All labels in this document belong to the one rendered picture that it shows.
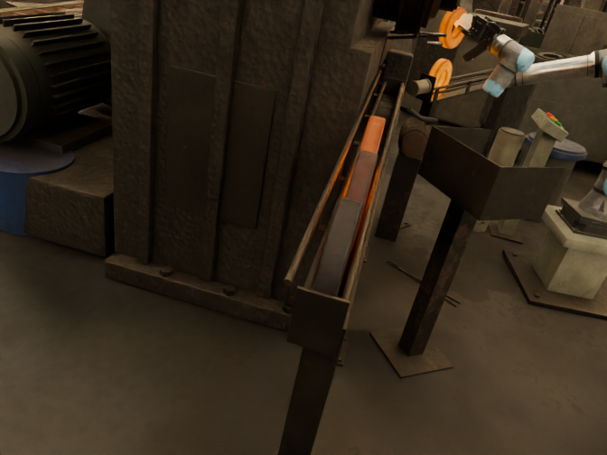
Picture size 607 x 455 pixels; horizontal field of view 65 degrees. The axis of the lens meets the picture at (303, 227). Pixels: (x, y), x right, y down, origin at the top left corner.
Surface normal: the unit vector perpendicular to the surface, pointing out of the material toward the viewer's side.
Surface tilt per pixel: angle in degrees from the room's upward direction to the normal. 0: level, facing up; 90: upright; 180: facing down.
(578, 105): 90
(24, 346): 0
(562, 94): 90
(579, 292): 90
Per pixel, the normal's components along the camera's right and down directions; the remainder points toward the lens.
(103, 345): 0.18, -0.86
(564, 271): -0.10, 0.47
